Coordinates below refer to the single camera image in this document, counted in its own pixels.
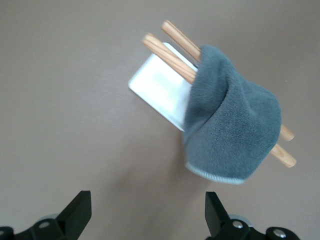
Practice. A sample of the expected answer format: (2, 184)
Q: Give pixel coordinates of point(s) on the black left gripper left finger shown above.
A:
(70, 220)

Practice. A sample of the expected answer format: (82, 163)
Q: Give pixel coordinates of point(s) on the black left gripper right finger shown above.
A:
(220, 222)

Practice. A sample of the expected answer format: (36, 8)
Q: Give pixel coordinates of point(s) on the pink and grey towel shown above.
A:
(237, 125)

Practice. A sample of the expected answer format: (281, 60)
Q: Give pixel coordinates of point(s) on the white towel rack base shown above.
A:
(160, 92)

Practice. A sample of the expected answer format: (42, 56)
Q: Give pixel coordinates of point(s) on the wooden rack rod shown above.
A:
(170, 57)
(182, 40)

